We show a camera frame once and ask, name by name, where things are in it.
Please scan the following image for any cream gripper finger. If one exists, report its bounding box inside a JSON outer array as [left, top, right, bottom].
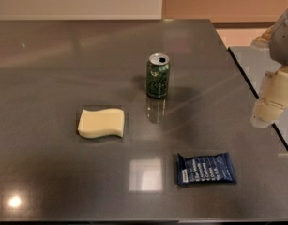
[[250, 27, 273, 49], [250, 65, 288, 128]]

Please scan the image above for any blue rxbar blueberry wrapper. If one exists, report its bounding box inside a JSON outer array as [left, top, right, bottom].
[[177, 153, 236, 187]]

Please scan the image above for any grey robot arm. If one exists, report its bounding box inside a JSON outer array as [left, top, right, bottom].
[[251, 8, 288, 128]]

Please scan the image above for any yellow sponge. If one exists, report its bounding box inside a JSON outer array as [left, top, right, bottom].
[[78, 109, 125, 139]]

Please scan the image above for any green soda can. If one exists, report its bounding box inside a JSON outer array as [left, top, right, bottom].
[[146, 52, 171, 98]]

